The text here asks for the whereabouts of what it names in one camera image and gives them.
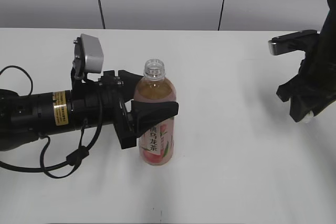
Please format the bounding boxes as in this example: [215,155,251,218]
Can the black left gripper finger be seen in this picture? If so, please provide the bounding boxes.
[131,100,179,137]
[118,70,143,101]

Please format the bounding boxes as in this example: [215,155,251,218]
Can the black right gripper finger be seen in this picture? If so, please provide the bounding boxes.
[289,93,335,122]
[276,76,304,102]

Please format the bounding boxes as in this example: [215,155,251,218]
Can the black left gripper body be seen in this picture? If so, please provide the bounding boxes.
[70,69,137,149]

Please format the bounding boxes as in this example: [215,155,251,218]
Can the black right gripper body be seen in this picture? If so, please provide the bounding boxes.
[298,10,335,98]

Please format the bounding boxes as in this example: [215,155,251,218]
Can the white bottle cap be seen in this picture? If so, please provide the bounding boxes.
[302,111,314,123]

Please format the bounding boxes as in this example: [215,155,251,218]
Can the pink peach tea bottle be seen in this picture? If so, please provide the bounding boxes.
[134,59,176,166]

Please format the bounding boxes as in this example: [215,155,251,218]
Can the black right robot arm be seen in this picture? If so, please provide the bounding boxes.
[270,0,335,122]

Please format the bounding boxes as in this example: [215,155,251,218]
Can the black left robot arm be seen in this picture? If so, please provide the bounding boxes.
[1,70,179,151]

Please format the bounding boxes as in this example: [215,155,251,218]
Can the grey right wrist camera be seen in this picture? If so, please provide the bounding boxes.
[268,29,319,56]

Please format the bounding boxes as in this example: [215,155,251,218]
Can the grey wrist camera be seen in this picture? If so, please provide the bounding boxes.
[268,29,319,56]
[72,34,104,80]

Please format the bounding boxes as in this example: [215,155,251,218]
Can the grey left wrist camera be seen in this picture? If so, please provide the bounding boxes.
[72,34,104,80]

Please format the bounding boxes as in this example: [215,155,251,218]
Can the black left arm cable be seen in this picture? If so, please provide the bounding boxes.
[0,65,103,179]

